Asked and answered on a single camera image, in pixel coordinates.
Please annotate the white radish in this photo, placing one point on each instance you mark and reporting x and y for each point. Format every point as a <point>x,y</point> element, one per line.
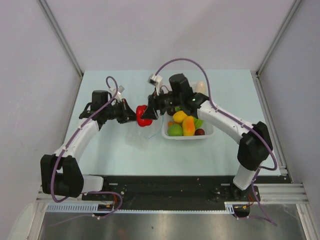
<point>201,87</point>

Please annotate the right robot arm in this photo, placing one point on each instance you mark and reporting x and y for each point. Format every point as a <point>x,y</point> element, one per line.
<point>254,142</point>

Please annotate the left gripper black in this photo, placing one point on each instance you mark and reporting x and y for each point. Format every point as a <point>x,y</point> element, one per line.
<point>127,115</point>

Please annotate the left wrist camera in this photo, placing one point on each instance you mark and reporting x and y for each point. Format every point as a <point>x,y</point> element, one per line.
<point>116,93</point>

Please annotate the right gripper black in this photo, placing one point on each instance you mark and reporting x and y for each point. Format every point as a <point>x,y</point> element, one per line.
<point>155,103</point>

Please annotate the yellow lemon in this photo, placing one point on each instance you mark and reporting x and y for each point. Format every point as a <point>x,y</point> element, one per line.
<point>179,116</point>

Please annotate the aluminium front rail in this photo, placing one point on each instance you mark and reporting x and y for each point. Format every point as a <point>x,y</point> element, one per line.
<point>266,193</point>

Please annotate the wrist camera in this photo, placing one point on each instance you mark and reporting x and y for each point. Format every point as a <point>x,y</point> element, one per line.
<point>116,93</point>
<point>156,81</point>

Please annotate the orange papaya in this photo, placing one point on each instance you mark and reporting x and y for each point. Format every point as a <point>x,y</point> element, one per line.
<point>188,126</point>

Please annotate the small orange fruit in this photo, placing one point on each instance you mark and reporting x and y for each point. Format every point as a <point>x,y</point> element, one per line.
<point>170,123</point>

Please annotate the clear zip top bag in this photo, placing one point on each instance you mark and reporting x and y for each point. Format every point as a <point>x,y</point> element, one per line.
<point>139,137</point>

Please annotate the green leaf vegetable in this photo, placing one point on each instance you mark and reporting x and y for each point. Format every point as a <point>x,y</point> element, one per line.
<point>198,122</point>

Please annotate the green lime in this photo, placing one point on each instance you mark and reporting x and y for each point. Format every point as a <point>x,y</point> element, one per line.
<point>175,130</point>

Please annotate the white cable duct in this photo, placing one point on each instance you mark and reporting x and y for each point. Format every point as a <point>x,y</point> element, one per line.
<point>101,208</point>

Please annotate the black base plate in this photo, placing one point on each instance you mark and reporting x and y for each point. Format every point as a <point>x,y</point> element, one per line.
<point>167,192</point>

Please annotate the red bell pepper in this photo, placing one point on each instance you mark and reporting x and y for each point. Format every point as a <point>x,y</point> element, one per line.
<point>139,112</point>

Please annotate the dark red plum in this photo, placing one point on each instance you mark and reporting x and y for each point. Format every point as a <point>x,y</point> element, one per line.
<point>199,132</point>

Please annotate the aluminium frame post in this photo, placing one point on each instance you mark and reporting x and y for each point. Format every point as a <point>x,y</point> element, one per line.
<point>279,35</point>
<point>50,17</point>

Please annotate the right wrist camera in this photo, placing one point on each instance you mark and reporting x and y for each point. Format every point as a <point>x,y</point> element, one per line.
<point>156,81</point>

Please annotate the white plastic basket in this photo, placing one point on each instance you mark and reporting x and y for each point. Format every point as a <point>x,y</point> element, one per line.
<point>208,128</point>

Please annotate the left aluminium frame post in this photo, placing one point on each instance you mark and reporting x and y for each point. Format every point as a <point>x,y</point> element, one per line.
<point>50,17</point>

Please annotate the dark purple mangosteen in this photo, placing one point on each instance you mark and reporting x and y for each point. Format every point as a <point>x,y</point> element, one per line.
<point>171,111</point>

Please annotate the right aluminium frame post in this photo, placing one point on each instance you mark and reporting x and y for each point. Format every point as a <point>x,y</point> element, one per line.
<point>279,35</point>

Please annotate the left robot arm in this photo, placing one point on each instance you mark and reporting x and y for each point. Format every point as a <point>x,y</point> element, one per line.
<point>60,172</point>

